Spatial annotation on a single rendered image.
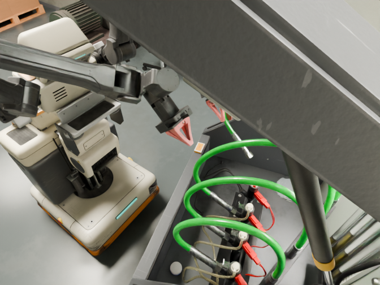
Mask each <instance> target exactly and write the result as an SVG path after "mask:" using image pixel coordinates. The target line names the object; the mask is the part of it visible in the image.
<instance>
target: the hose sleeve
mask: <svg viewBox="0 0 380 285"><path fill-rule="evenodd" d="M231 136H232V138H233V139H234V140H235V141H240V140H241V138H240V137H239V136H238V134H237V133H236V132H234V133H233V134H231ZM240 148H241V150H242V151H243V152H244V154H246V155H247V154H248V153H249V152H250V151H249V149H248V148H247V147H246V146H245V147H240Z"/></svg>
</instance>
